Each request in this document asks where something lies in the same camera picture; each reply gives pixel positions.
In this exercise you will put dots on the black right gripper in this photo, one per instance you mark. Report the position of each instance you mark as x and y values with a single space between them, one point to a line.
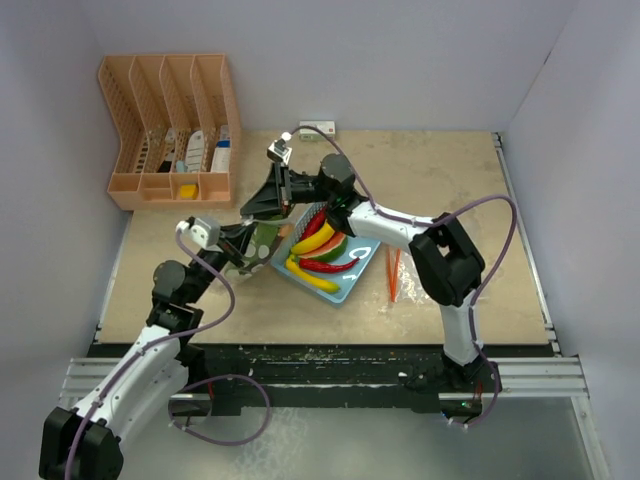
275 198

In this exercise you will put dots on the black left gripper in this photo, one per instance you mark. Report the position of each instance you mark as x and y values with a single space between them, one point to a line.
234 241

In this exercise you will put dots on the clear polka dot zip bag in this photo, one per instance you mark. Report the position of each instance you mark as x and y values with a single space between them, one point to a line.
236 274

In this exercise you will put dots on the green leafy vegetable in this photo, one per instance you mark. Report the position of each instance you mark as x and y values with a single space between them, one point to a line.
264 243

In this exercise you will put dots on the orange purple papaya slice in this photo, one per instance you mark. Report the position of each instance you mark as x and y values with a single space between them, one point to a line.
286 230

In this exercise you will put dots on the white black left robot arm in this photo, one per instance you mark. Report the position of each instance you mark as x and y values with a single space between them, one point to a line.
88 441

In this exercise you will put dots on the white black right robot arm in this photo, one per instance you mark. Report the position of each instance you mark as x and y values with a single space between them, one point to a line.
448 264

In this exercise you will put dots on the clear bag with orange zipper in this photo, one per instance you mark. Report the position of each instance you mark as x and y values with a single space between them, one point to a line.
402 278

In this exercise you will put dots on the red chili pepper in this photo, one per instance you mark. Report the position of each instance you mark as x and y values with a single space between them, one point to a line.
325 265
315 224

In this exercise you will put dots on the yellow banana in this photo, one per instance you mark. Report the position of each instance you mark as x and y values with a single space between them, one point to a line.
319 283
313 242

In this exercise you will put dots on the white blue box in organizer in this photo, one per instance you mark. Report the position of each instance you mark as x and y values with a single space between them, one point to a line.
222 152

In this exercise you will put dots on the yellow block in organizer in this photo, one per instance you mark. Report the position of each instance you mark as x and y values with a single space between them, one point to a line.
188 191

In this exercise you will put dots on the watermelon slice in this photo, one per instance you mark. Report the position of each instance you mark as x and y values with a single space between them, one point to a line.
331 250

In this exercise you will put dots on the green and white small box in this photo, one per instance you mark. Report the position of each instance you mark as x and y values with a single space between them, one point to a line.
310 130

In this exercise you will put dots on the white bottle in organizer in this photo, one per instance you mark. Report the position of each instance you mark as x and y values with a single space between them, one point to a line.
195 152

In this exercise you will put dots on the light blue plastic basket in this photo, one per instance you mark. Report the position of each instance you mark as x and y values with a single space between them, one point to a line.
346 259

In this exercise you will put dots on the peach plastic file organizer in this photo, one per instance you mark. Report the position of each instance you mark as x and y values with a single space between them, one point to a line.
156 103

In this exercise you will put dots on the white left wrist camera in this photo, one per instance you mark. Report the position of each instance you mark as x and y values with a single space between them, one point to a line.
203 231

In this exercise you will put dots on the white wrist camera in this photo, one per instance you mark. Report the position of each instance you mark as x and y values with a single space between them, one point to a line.
203 231
279 151

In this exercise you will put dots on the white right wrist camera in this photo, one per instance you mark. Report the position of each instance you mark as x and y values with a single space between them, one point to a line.
279 151

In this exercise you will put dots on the black aluminium base frame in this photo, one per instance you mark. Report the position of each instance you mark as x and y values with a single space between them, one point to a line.
373 412

